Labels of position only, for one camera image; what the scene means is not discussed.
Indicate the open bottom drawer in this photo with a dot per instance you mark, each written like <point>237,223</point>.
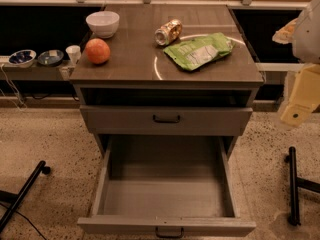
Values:
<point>168,186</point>

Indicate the black stand leg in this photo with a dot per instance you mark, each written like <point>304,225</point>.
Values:
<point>296,183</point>
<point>14,200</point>

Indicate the closed middle drawer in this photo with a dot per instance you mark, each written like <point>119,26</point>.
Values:
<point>145,120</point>

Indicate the white bowl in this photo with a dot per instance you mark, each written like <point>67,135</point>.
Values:
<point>103,24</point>

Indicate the orange round fruit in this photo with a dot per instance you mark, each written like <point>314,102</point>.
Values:
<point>97,51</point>

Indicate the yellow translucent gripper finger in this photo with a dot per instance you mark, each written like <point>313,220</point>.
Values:
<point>285,34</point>

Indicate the small white paper cup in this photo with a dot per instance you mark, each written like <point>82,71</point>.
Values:
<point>74,53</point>

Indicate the blue patterned bowl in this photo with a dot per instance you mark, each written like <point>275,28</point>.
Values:
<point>22,58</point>

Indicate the black right stand leg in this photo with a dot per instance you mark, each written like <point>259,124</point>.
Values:
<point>296,183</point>

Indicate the grey drawer cabinet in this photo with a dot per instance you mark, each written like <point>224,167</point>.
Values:
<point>139,73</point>

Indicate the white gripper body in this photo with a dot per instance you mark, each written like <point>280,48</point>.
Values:
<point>308,39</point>

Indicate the dark blue saucer bowl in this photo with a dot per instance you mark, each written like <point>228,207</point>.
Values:
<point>50,58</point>

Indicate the black left stand leg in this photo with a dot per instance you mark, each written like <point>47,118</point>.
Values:
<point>14,200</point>

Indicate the green chip bag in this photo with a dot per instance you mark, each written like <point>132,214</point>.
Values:
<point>198,51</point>

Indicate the grey side shelf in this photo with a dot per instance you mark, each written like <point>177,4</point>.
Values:
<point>36,72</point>

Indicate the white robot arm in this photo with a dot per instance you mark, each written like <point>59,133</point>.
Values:
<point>306,37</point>

